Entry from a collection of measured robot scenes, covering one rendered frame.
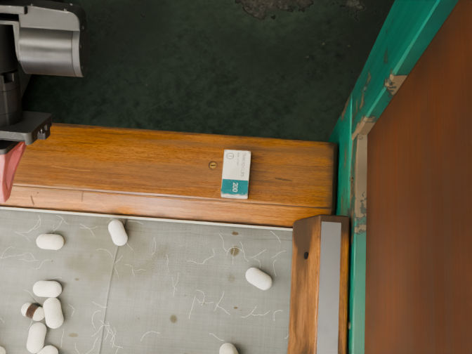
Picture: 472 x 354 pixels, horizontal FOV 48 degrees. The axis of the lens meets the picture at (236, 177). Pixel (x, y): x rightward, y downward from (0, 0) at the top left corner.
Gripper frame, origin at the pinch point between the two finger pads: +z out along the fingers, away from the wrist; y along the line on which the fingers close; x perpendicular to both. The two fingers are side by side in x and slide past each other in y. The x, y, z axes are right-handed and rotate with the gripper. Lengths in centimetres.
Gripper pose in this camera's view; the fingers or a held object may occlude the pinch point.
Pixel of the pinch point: (3, 194)
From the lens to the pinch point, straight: 66.0
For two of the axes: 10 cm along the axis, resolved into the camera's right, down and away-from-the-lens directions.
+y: 10.0, 1.0, -0.1
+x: 0.5, -4.3, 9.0
